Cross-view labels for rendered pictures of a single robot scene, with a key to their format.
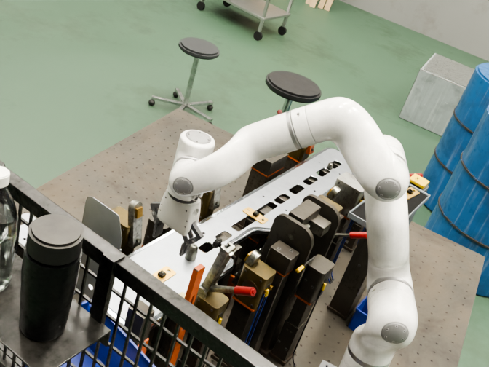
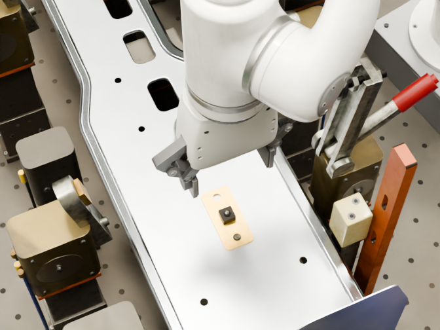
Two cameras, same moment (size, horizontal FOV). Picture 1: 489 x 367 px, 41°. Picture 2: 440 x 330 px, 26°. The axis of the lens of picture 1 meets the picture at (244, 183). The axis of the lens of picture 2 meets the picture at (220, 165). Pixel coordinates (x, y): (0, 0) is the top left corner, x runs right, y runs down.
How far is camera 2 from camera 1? 1.14 m
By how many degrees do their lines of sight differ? 44
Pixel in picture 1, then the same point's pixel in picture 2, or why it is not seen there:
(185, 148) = (251, 29)
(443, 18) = not seen: outside the picture
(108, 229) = (366, 317)
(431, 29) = not seen: outside the picture
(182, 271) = (222, 171)
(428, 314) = not seen: outside the picture
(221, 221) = (90, 29)
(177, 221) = (255, 137)
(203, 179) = (365, 41)
